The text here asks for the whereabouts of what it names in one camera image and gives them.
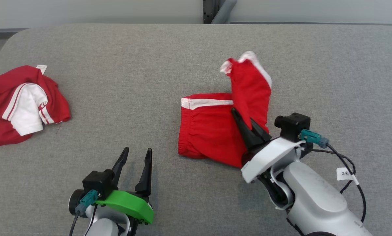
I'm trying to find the red shorts with white stripe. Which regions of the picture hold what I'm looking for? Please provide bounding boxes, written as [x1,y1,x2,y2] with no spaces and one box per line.
[178,51,272,168]

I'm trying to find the white cable label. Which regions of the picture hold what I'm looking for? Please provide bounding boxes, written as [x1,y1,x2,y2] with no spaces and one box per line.
[336,167,360,185]

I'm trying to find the teal left camera connector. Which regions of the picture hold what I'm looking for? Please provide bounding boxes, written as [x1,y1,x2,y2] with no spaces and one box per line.
[75,189,100,215]

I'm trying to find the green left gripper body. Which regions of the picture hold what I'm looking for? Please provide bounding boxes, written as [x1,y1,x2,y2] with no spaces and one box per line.
[96,190,154,224]

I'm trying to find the grey metal stand post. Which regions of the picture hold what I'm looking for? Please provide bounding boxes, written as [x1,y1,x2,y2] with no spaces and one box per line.
[203,0,237,24]

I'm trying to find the teal right camera connector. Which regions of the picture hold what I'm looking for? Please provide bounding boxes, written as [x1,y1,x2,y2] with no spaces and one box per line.
[299,129,329,148]

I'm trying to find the teal camera connector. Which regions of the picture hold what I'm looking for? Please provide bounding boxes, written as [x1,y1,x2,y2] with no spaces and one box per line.
[299,129,329,148]
[75,189,100,215]

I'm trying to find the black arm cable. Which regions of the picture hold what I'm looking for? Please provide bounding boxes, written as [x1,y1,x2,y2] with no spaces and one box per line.
[312,144,367,223]
[69,212,82,236]

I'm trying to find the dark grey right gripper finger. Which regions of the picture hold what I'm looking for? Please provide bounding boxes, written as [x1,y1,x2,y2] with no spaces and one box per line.
[231,108,264,152]
[250,118,272,142]

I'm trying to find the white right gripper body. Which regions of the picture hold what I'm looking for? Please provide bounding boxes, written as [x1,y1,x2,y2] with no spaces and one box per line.
[241,137,304,183]

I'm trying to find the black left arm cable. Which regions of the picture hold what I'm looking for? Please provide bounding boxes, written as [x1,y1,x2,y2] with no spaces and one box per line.
[69,212,82,236]

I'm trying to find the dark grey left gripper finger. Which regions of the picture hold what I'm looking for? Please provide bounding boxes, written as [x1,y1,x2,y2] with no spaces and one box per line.
[111,147,130,191]
[135,148,153,197]

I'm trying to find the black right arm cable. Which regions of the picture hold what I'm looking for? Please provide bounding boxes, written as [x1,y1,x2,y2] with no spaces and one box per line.
[312,144,367,223]

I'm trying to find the grey fabric sofa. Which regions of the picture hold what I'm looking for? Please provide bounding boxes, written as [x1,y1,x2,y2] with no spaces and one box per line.
[0,24,392,236]

